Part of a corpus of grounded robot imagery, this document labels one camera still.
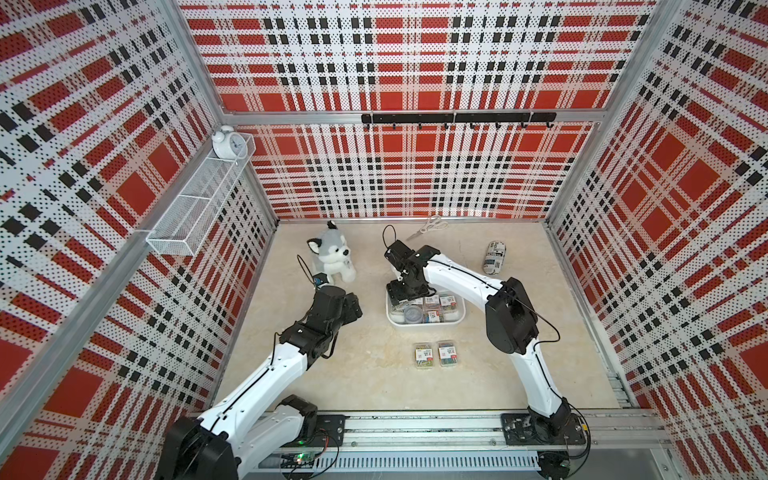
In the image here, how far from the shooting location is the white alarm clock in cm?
80

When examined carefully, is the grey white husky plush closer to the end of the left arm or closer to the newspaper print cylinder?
the end of the left arm

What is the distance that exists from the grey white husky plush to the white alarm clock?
0.32m

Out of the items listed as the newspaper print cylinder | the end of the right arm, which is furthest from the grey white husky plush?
the newspaper print cylinder

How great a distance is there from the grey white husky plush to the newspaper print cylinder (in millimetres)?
498

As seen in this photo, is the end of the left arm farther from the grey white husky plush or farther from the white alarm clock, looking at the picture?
the white alarm clock

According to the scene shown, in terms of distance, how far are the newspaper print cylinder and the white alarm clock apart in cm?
87

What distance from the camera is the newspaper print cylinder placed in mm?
1042

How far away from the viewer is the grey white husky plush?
90 cm

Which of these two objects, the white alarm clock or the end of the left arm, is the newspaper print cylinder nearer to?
the end of the left arm

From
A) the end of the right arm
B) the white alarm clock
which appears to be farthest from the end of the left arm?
the white alarm clock
